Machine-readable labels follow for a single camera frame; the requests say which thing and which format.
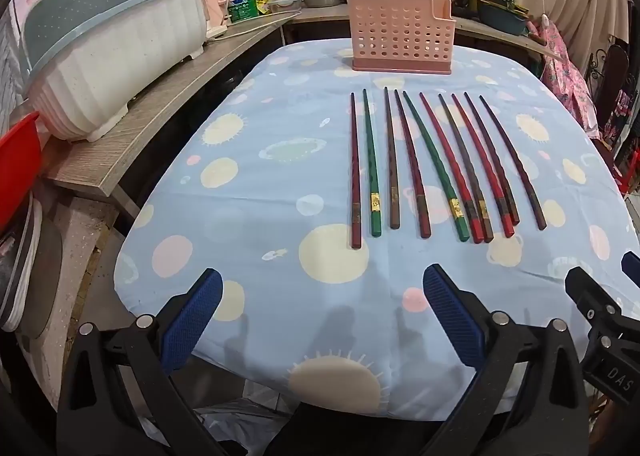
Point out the blue basin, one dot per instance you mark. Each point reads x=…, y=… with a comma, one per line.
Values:
x=502, y=18

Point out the dark red chopstick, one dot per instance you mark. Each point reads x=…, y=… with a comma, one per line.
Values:
x=354, y=171
x=411, y=166

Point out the clear plastic food container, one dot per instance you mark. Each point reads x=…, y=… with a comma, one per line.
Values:
x=284, y=3

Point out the pink kitchen appliance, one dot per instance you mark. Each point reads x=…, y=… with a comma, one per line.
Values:
x=217, y=1

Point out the stack of grey round plates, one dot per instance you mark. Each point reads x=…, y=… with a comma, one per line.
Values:
x=30, y=276

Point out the red plastic stool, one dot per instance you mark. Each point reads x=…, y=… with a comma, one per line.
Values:
x=631, y=171

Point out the blue planet print tablecloth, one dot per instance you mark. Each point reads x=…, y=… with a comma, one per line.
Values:
x=280, y=196

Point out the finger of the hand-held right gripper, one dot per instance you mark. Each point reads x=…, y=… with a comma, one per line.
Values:
x=632, y=263
x=590, y=293

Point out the dark metal chair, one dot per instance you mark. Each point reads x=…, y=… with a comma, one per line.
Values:
x=615, y=81

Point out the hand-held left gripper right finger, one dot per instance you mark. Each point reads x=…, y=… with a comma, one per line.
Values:
x=450, y=311

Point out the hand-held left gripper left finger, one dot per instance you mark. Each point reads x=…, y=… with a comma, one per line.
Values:
x=192, y=321

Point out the pink perforated utensil holder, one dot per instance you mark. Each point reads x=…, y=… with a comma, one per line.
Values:
x=400, y=31

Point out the pink floral cloth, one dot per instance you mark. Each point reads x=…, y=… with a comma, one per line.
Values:
x=570, y=76

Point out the brown chopstick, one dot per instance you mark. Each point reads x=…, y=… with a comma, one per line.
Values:
x=390, y=161
x=465, y=166

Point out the wooden side shelf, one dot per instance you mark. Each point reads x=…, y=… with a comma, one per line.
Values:
x=160, y=111

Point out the dark maroon chopstick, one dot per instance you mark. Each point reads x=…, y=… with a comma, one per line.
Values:
x=512, y=161
x=492, y=161

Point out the wooden rear counter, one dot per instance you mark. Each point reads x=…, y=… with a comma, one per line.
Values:
x=500, y=33

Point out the red plastic basin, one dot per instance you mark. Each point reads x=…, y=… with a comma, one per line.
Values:
x=17, y=171

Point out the white dish rack tub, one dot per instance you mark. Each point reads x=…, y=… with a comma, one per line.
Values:
x=100, y=61

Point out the yellow packet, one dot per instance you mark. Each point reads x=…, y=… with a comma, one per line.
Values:
x=262, y=1

